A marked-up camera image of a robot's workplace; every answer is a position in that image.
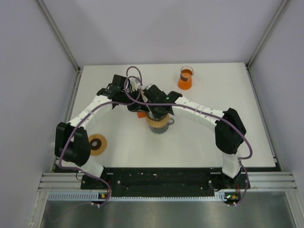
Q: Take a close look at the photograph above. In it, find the grey slotted cable duct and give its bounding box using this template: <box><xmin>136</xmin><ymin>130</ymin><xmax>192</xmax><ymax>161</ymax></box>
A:
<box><xmin>47</xmin><ymin>191</ymin><xmax>237</xmax><ymax>202</ymax></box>

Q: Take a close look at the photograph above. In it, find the orange liquid glass flask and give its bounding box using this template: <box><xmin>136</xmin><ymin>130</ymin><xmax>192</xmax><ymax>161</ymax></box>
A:
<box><xmin>178</xmin><ymin>66</ymin><xmax>194</xmax><ymax>90</ymax></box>

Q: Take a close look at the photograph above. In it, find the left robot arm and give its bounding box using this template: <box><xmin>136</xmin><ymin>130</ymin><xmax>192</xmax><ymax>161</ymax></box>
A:
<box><xmin>55</xmin><ymin>75</ymin><xmax>143</xmax><ymax>188</ymax></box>

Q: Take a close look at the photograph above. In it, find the orange filter box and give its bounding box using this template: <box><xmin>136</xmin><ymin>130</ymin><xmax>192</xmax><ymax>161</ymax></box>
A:
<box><xmin>137</xmin><ymin>112</ymin><xmax>146</xmax><ymax>118</ymax></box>

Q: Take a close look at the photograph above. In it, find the aluminium front rail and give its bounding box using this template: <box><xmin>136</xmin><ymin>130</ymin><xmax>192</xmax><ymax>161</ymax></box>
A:
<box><xmin>38</xmin><ymin>172</ymin><xmax>298</xmax><ymax>192</ymax></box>

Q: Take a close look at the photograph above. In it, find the right aluminium frame post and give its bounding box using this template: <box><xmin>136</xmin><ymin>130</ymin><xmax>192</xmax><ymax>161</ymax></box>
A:
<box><xmin>246</xmin><ymin>0</ymin><xmax>292</xmax><ymax>69</ymax></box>

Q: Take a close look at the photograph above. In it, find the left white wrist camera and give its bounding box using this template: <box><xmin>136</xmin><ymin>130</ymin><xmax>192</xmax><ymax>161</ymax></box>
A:
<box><xmin>130</xmin><ymin>78</ymin><xmax>142</xmax><ymax>92</ymax></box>

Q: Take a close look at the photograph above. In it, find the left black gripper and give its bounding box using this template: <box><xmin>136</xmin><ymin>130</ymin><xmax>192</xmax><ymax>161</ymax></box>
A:
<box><xmin>120</xmin><ymin>88</ymin><xmax>149</xmax><ymax>113</ymax></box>

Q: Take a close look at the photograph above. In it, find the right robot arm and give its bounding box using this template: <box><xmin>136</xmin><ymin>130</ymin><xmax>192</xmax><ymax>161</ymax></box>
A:
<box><xmin>143</xmin><ymin>84</ymin><xmax>247</xmax><ymax>188</ymax></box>

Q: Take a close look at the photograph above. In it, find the aluminium frame post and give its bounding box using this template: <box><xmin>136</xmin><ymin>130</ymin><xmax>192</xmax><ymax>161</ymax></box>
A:
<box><xmin>35</xmin><ymin>0</ymin><xmax>81</xmax><ymax>72</ymax></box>
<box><xmin>246</xmin><ymin>0</ymin><xmax>292</xmax><ymax>69</ymax></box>

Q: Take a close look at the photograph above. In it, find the left aluminium frame post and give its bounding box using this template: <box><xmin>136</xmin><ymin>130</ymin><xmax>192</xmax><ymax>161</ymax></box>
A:
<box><xmin>35</xmin><ymin>0</ymin><xmax>81</xmax><ymax>72</ymax></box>

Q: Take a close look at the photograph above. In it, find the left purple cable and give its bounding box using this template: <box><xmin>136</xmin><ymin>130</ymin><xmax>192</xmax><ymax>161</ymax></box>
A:
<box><xmin>58</xmin><ymin>66</ymin><xmax>152</xmax><ymax>170</ymax></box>

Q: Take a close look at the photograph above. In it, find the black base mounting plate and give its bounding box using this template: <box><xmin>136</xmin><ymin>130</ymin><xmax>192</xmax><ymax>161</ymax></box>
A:
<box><xmin>81</xmin><ymin>168</ymin><xmax>250</xmax><ymax>197</ymax></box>

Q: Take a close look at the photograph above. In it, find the grey glass server carafe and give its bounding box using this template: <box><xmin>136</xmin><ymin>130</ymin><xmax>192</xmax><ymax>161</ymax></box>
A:
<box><xmin>149</xmin><ymin>117</ymin><xmax>175</xmax><ymax>134</ymax></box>

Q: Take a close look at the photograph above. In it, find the wooden dripper holder ring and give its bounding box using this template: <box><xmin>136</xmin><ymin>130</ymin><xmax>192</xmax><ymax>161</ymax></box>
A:
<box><xmin>145</xmin><ymin>114</ymin><xmax>170</xmax><ymax>129</ymax></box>

